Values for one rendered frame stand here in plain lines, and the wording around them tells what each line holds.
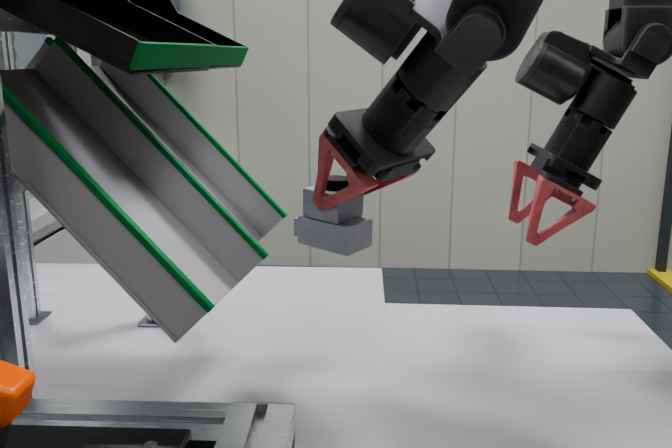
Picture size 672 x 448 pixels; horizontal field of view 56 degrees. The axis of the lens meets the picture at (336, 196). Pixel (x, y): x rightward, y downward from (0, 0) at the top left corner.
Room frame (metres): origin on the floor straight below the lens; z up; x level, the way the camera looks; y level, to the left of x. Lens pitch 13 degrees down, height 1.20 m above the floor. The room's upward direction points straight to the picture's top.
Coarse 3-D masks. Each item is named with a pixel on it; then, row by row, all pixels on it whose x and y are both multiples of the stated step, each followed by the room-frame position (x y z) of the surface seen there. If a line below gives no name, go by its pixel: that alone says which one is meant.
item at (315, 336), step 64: (64, 320) 0.77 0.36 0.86; (128, 320) 0.77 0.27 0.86; (256, 320) 0.77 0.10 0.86; (320, 320) 0.77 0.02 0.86; (384, 320) 0.77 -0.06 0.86; (64, 384) 0.61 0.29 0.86; (128, 384) 0.61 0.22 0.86; (192, 384) 0.61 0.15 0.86; (256, 384) 0.61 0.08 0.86; (320, 384) 0.61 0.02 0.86; (384, 384) 0.61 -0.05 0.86
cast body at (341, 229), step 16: (336, 176) 0.62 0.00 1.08; (304, 192) 0.61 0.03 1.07; (304, 208) 0.61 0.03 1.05; (336, 208) 0.59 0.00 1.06; (352, 208) 0.60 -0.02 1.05; (304, 224) 0.61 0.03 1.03; (320, 224) 0.60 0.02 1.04; (336, 224) 0.59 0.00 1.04; (352, 224) 0.59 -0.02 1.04; (368, 224) 0.61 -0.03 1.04; (304, 240) 0.61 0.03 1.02; (320, 240) 0.60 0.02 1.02; (336, 240) 0.59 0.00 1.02; (352, 240) 0.58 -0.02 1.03; (368, 240) 0.61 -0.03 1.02
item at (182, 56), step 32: (0, 0) 0.46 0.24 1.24; (32, 0) 0.46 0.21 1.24; (64, 0) 0.57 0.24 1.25; (96, 0) 0.59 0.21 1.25; (128, 0) 0.58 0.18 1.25; (64, 32) 0.45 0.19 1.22; (96, 32) 0.45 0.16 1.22; (128, 32) 0.56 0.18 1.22; (160, 32) 0.57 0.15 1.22; (128, 64) 0.44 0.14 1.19; (160, 64) 0.47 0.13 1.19; (192, 64) 0.53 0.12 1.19
